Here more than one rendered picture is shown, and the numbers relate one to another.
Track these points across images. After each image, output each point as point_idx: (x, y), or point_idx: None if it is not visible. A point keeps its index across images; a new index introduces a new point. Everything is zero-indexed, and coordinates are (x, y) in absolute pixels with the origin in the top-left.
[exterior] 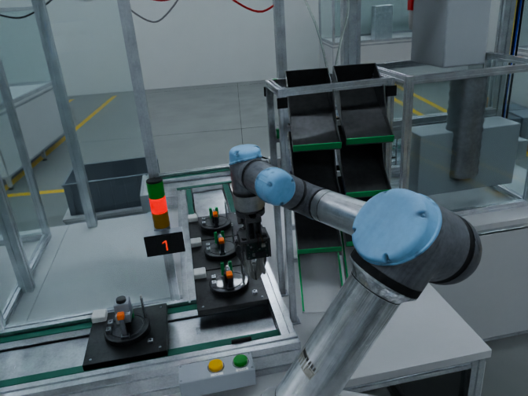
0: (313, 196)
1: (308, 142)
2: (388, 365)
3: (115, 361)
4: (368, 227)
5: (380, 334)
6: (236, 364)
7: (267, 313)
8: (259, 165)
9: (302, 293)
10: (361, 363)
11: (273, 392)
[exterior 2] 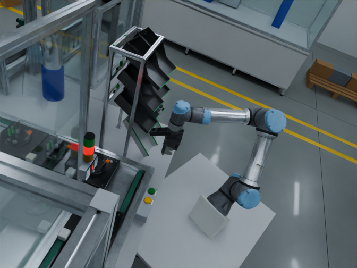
0: None
1: (158, 82)
2: (169, 156)
3: (112, 237)
4: (273, 124)
5: (153, 146)
6: (153, 193)
7: (119, 167)
8: (197, 110)
9: (145, 149)
10: (163, 161)
11: (249, 180)
